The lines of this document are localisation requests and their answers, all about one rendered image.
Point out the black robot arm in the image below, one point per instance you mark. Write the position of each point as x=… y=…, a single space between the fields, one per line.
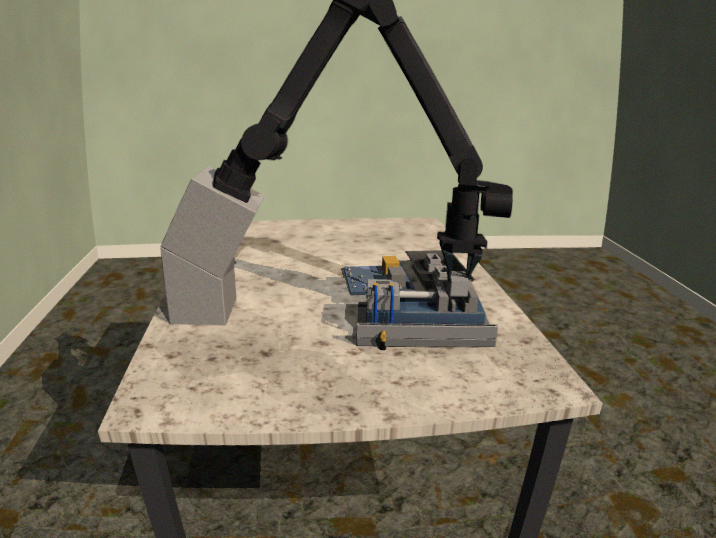
x=262 y=140

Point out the yellow brass block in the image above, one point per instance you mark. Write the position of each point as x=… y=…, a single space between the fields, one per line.
x=389 y=261

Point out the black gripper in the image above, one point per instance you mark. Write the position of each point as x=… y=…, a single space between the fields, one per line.
x=462 y=239

